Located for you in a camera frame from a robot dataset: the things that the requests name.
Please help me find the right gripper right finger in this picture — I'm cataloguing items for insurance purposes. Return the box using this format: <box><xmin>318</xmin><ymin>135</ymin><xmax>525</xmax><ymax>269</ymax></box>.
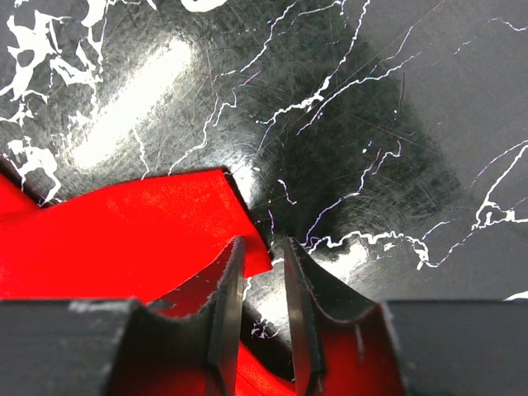
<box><xmin>284</xmin><ymin>238</ymin><xmax>404</xmax><ymax>395</ymax></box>

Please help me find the red t shirt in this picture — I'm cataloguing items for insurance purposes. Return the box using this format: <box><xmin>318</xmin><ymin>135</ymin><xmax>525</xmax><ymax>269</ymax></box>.
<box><xmin>1</xmin><ymin>170</ymin><xmax>298</xmax><ymax>395</ymax></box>

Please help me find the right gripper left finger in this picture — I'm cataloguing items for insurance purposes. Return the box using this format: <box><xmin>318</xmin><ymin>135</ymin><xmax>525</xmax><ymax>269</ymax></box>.
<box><xmin>106</xmin><ymin>237</ymin><xmax>246</xmax><ymax>395</ymax></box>

